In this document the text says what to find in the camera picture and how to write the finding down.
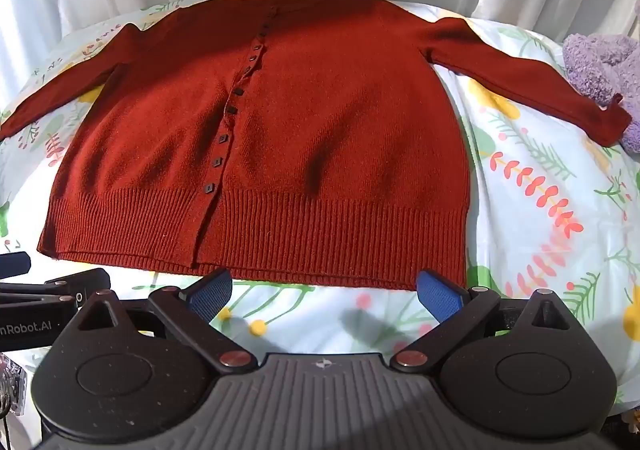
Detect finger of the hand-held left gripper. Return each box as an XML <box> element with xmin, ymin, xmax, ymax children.
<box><xmin>0</xmin><ymin>253</ymin><xmax>32</xmax><ymax>277</ymax></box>
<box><xmin>0</xmin><ymin>268</ymin><xmax>112</xmax><ymax>307</ymax></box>

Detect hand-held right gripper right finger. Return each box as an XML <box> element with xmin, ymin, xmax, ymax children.
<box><xmin>389</xmin><ymin>269</ymin><xmax>573</xmax><ymax>373</ymax></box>

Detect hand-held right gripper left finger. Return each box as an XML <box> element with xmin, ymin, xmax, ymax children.
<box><xmin>75</xmin><ymin>268</ymin><xmax>258</xmax><ymax>374</ymax></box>

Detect red knit button cardigan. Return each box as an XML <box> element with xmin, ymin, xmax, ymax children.
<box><xmin>0</xmin><ymin>0</ymin><xmax>633</xmax><ymax>292</ymax></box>

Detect floral white bed sheet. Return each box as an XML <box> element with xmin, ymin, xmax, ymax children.
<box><xmin>0</xmin><ymin>0</ymin><xmax>640</xmax><ymax>411</ymax></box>

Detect purple fluffy cloth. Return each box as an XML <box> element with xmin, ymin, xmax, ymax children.
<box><xmin>562</xmin><ymin>0</ymin><xmax>640</xmax><ymax>153</ymax></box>

